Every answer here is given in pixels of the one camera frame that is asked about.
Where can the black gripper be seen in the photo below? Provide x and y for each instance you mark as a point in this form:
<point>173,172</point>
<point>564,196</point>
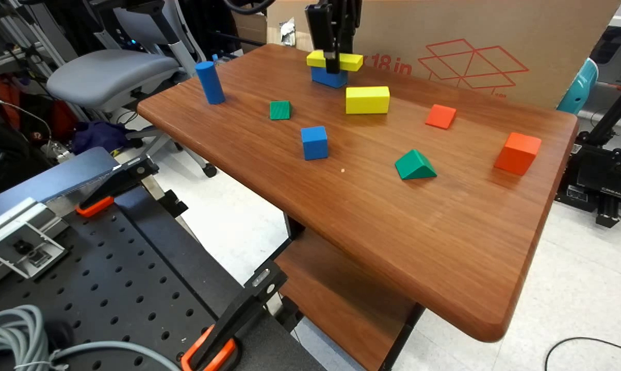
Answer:
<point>334,17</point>

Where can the long yellow block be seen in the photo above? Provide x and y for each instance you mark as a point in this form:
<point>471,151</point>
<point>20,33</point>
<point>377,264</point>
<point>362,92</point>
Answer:
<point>314,59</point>

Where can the blue rectangular block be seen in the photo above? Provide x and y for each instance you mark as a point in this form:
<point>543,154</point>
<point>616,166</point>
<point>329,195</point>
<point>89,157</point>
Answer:
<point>321,77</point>

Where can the short yellow block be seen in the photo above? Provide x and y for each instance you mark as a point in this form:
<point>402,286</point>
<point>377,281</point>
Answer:
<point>369,100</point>

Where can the small green block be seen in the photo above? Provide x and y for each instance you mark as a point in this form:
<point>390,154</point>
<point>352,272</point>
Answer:
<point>279,111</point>

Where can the small flat orange block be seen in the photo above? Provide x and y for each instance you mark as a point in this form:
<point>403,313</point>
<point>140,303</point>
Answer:
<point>440,117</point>

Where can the blue cylinder block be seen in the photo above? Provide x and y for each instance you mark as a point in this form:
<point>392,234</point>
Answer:
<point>210,84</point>

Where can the green wedge block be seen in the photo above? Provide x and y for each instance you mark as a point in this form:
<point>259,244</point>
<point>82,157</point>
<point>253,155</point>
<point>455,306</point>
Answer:
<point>416,166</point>

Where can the blue cube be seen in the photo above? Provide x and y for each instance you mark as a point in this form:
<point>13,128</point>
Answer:
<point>314,143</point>

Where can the large cardboard box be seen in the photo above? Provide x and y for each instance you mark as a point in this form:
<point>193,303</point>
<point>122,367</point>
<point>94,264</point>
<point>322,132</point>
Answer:
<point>461,27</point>

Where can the orange cube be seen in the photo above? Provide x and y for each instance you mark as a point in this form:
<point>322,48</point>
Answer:
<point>518,154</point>

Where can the grey office chair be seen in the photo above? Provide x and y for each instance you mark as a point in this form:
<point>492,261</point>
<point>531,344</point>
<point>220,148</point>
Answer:
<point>111,76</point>

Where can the teal chair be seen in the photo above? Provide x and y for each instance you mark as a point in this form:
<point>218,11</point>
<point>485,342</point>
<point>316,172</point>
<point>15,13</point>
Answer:
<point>578,86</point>

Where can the wooden table base shelf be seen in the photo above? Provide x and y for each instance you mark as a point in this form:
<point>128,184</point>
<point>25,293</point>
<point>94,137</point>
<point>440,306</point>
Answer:
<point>352,302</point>

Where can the purple cloth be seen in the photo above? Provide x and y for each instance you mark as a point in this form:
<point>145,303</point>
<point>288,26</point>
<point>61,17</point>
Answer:
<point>95,137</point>

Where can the black tripod equipment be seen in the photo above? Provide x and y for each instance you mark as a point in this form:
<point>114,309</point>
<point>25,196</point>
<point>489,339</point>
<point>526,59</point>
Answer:
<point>601,177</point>

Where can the black perforated breadboard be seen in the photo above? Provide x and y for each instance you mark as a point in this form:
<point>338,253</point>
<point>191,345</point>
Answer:
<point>111,290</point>

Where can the aluminium rail with plate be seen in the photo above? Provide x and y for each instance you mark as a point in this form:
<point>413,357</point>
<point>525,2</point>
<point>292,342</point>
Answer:
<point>28,208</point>

